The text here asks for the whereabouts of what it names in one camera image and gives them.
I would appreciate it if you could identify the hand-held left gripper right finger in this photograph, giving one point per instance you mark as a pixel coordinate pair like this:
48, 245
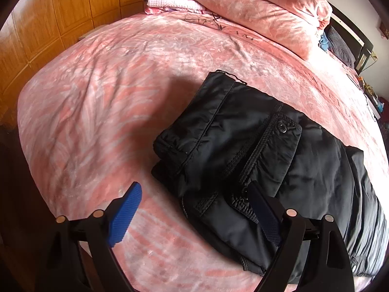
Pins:
264, 216

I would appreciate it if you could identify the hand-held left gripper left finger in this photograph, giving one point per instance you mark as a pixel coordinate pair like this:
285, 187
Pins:
126, 216

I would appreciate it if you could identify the black jacket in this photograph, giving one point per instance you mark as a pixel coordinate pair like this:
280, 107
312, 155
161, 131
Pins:
228, 133

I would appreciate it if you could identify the pink patterned bed blanket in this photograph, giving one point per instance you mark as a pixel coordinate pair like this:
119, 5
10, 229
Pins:
106, 112

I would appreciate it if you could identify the dark nightstand with white drawer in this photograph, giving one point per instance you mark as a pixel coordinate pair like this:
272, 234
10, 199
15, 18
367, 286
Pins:
376, 109

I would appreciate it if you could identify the blue cloth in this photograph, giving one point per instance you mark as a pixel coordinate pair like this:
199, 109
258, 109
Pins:
323, 42

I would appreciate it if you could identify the grey pillow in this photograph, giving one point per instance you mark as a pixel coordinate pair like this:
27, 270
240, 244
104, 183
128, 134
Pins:
340, 47

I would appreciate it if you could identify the folded pink quilt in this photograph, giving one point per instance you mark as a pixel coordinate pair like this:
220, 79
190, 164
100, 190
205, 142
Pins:
258, 9

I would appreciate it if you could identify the dark bed headboard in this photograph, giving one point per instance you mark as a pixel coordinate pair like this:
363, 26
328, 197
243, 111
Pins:
349, 24

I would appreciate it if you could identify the wooden wardrobe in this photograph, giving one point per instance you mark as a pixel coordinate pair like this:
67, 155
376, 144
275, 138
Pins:
45, 21

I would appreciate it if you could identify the white pink checked towel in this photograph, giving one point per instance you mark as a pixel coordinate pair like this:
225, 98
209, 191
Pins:
170, 1

